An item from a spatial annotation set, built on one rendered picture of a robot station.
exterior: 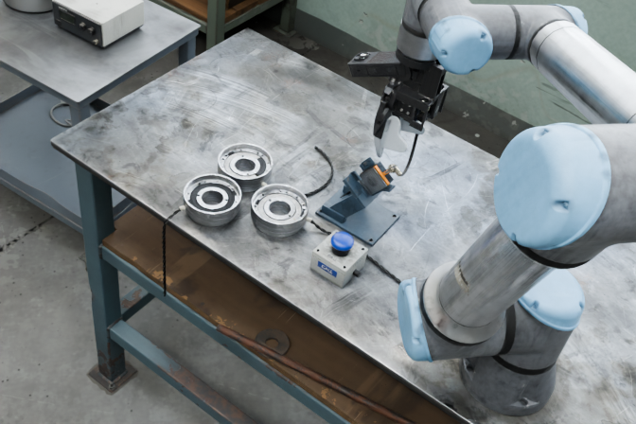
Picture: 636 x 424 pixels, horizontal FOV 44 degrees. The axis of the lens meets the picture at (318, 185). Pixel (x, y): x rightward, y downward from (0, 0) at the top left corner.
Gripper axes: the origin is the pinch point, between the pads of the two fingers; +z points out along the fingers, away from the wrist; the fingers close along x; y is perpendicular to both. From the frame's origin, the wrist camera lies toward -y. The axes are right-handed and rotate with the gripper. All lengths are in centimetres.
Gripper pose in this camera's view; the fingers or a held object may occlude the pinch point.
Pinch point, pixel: (384, 142)
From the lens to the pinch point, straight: 137.4
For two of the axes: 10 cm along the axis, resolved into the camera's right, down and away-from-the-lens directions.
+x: 5.6, -5.1, 6.5
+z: -1.3, 7.2, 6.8
